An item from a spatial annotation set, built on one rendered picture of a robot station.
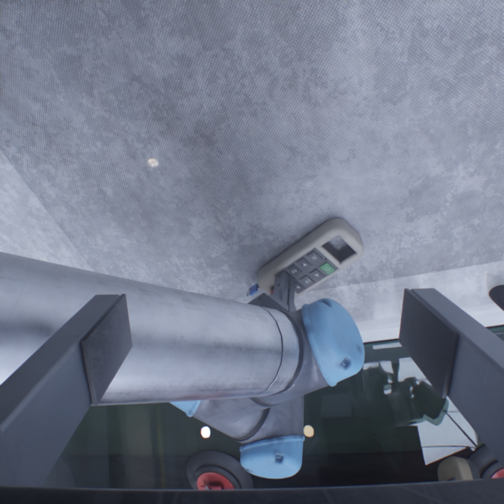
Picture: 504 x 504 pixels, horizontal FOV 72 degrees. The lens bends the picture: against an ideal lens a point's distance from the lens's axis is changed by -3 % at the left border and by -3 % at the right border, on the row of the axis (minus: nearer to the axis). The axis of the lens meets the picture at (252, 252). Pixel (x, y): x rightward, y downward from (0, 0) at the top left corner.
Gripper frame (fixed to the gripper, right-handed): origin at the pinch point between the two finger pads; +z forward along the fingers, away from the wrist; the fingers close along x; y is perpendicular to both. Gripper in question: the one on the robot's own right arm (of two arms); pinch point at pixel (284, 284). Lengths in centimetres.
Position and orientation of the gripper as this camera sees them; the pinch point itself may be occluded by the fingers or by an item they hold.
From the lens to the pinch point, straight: 65.3
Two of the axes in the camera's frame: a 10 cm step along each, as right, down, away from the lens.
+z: 1.2, -6.3, 7.7
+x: -7.3, -5.8, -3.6
